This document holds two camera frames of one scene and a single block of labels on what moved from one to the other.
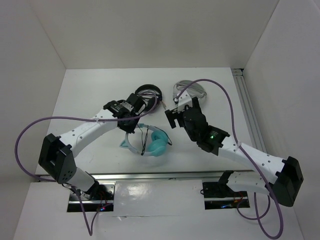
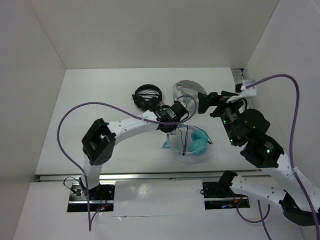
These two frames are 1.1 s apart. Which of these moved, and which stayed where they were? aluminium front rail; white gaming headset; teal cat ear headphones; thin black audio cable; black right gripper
Moved: black right gripper; thin black audio cable; teal cat ear headphones
Stayed: aluminium front rail; white gaming headset
